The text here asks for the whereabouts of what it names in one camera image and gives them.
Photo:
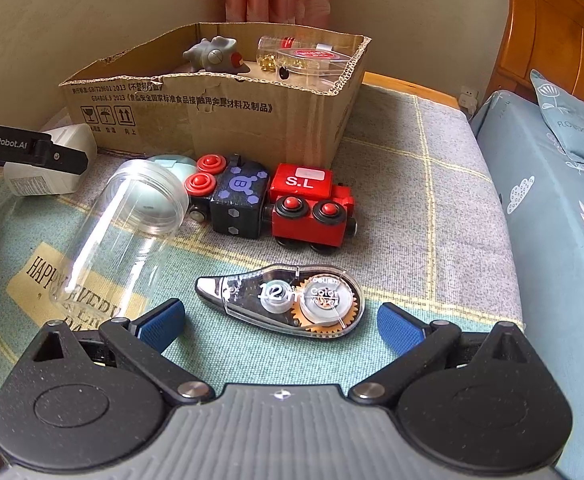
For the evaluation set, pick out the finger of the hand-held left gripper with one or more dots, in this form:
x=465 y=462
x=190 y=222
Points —
x=69 y=160

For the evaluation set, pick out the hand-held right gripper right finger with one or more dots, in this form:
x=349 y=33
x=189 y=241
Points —
x=399 y=329

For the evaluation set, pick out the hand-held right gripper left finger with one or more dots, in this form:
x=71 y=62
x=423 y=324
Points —
x=159 y=324

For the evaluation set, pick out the white plastic container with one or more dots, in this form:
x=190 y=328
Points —
x=37 y=183

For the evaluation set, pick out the clear correction tape dispenser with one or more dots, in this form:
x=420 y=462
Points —
x=282 y=300

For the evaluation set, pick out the brown cardboard box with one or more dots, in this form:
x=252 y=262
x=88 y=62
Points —
x=222 y=120

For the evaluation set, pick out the grey toy animal figure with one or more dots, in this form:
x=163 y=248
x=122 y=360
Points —
x=212 y=55

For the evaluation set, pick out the clear bottle of yellow capsules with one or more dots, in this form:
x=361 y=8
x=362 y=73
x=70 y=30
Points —
x=267 y=52

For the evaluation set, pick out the clear square plastic container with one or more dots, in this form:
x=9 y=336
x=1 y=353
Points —
x=322 y=71

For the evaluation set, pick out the clear round plastic jar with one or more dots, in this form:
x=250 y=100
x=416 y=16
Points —
x=122 y=220

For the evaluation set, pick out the checked grey green blanket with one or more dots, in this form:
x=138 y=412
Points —
x=422 y=235

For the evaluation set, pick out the mint round case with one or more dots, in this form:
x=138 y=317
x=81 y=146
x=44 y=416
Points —
x=177 y=165

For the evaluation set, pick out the dark blue toy train car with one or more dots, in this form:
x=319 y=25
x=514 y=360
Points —
x=242 y=195

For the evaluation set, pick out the red toy train engine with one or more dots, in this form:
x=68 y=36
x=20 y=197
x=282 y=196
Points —
x=302 y=187

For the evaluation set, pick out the blue printed bed sheet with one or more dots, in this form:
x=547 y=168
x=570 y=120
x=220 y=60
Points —
x=562 y=270

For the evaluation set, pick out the wooden bedside table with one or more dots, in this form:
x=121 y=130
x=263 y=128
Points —
x=407 y=85

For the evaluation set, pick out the blue printed pillow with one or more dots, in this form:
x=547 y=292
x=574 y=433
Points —
x=572 y=125

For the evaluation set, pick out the wooden bed headboard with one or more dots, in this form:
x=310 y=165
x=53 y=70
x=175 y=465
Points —
x=562 y=35

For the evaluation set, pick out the white wall socket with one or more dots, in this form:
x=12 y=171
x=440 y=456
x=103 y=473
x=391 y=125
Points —
x=468 y=99

